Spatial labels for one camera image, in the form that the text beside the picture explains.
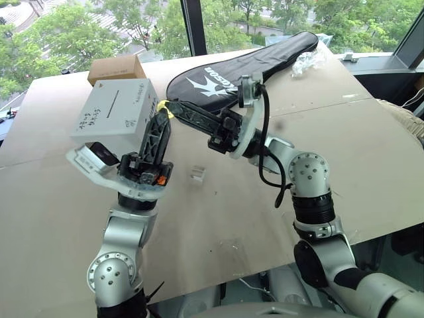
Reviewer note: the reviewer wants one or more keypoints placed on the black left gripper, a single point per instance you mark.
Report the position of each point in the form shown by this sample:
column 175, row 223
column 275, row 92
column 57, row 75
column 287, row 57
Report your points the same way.
column 132, row 167

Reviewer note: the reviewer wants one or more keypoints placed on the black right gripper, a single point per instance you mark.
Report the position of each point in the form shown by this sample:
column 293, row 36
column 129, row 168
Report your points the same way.
column 227, row 130

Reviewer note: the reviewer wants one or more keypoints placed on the gold coin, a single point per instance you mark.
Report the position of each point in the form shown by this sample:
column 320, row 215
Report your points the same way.
column 162, row 106

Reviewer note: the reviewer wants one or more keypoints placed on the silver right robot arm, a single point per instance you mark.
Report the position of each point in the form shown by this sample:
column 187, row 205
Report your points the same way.
column 334, row 255

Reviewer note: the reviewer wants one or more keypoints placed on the white box with slot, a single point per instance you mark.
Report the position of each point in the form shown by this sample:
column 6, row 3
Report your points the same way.
column 112, row 109

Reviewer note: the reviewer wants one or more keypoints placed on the brown cardboard box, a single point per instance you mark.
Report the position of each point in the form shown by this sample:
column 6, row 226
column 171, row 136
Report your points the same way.
column 116, row 68

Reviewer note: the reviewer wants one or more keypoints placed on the small clear acrylic block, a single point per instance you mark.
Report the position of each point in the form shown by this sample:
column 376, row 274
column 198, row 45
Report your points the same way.
column 197, row 175

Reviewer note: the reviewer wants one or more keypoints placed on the black racket cover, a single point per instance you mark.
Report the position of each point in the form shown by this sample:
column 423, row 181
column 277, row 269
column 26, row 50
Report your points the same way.
column 251, row 61

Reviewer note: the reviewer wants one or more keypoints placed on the crumpled clear plastic wrap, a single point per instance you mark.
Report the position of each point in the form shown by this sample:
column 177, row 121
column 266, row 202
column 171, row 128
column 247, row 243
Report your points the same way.
column 306, row 63

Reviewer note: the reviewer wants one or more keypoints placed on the grey rounded robot body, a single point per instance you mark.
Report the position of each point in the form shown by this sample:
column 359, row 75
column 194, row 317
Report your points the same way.
column 232, row 301

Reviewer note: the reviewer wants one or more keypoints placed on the beige fabric bundle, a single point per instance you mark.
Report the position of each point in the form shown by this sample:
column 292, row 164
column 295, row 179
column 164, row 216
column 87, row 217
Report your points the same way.
column 404, row 121

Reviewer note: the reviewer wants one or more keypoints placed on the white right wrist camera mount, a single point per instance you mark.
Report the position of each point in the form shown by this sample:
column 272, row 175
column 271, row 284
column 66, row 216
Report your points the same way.
column 250, row 96

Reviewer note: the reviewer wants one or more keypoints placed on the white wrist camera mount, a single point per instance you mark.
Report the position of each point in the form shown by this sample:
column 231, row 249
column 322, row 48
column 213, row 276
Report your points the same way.
column 89, row 162
column 250, row 96

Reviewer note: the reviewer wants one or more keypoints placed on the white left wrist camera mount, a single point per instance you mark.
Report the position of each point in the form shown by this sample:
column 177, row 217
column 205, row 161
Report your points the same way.
column 89, row 162

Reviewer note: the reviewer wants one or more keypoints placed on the black window frame post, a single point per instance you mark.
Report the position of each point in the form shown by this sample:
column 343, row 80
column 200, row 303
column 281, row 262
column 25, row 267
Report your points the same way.
column 194, row 26

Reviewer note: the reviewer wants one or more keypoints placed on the small metal bracket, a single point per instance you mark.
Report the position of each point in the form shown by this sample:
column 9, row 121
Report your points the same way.
column 350, row 57

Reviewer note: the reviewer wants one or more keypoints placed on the dark slanted window frame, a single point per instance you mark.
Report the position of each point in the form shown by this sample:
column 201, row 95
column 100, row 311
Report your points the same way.
column 409, row 39

